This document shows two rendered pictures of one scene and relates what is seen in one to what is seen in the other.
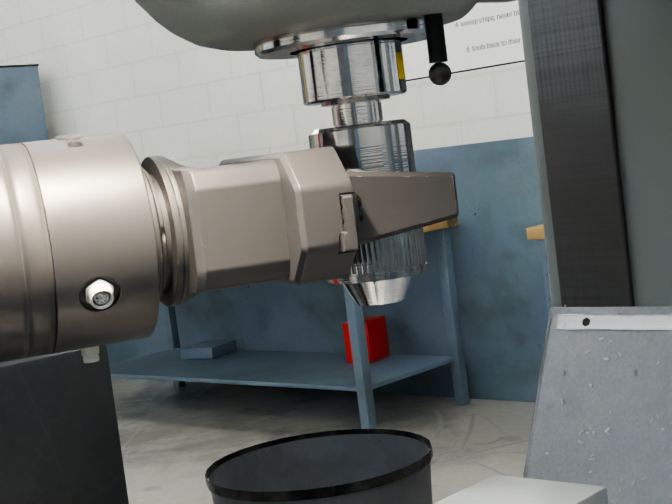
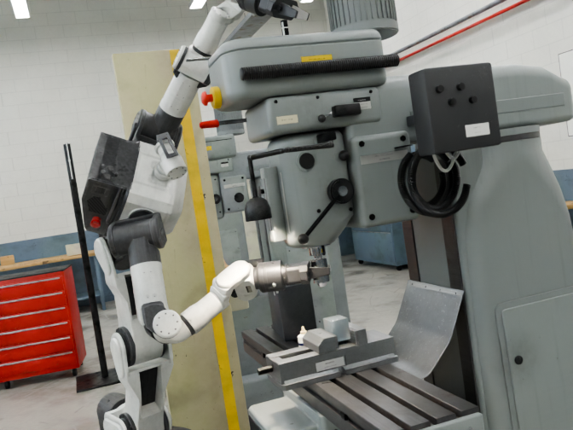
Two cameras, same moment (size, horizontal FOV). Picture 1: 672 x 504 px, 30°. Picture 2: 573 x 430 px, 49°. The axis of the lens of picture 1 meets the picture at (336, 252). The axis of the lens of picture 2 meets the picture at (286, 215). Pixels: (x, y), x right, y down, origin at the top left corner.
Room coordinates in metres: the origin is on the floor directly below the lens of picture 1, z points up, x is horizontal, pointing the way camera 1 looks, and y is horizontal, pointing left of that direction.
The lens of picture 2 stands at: (-1.08, -0.81, 1.50)
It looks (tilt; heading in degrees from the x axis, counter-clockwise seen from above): 3 degrees down; 28
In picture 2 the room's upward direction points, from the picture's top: 9 degrees counter-clockwise
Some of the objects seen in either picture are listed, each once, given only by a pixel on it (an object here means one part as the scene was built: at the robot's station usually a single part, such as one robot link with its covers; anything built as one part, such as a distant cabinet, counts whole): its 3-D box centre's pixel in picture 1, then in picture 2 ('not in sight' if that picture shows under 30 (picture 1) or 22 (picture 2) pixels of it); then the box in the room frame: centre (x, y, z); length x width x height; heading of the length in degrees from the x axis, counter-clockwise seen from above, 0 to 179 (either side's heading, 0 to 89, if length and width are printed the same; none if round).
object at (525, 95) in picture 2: not in sight; (447, 106); (0.93, -0.36, 1.66); 0.80 x 0.23 x 0.20; 136
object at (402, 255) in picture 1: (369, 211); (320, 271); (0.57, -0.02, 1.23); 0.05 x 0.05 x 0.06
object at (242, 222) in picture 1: (175, 235); (289, 275); (0.54, 0.07, 1.23); 0.13 x 0.12 x 0.10; 21
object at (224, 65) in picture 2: not in sight; (295, 72); (0.58, -0.03, 1.81); 0.47 x 0.26 x 0.16; 136
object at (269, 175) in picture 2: not in sight; (274, 204); (0.49, 0.06, 1.45); 0.04 x 0.04 x 0.21; 46
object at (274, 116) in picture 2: not in sight; (311, 115); (0.60, -0.05, 1.68); 0.34 x 0.24 x 0.10; 136
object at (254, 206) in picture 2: not in sight; (257, 208); (0.40, 0.06, 1.44); 0.07 x 0.07 x 0.06
